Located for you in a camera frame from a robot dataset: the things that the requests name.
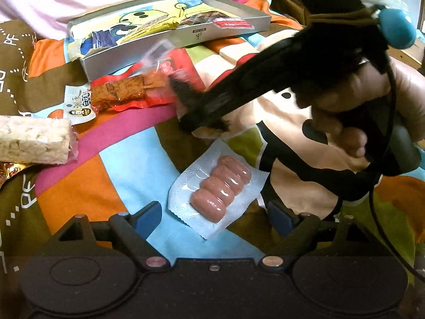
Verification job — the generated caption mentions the brown patterned blanket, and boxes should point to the brown patterned blanket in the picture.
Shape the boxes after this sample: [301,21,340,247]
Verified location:
[0,18,83,273]

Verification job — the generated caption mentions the gold snack packet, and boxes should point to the gold snack packet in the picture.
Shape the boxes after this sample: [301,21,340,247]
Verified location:
[0,161,34,187]

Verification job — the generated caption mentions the person's right hand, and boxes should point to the person's right hand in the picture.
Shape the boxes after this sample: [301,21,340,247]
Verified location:
[295,53,425,158]

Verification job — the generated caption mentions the dried meat snack packet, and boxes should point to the dried meat snack packet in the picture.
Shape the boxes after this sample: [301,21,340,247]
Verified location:
[179,9,255,31]

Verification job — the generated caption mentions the black cable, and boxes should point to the black cable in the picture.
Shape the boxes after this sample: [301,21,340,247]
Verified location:
[368,50,425,277]

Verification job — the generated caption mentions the grey box with cartoon drawing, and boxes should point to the grey box with cartoon drawing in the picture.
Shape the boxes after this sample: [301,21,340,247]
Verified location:
[67,0,271,82]

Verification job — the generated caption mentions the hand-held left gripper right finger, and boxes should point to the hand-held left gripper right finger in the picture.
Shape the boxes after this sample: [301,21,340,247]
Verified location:
[258,200,370,272]

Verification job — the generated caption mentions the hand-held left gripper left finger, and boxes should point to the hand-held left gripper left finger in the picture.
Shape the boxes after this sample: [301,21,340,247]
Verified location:
[49,201,171,272]

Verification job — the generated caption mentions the puffed rice cracker bar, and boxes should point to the puffed rice cracker bar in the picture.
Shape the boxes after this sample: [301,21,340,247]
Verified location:
[0,115,79,167]

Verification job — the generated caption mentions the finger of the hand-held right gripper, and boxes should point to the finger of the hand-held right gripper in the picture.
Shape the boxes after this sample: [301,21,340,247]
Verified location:
[179,35,299,133]

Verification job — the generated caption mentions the yellow snack bar packet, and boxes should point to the yellow snack bar packet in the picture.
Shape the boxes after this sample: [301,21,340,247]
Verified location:
[118,8,186,44]

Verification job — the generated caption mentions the blue and white snack packet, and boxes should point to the blue and white snack packet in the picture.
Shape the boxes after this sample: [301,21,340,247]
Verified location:
[81,30,118,55]

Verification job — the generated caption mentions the pink sausage packet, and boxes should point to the pink sausage packet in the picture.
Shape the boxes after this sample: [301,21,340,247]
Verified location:
[168,140,270,240]

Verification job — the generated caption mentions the colourful printed blanket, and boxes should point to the colourful printed blanket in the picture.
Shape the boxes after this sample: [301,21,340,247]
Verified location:
[20,0,425,273]

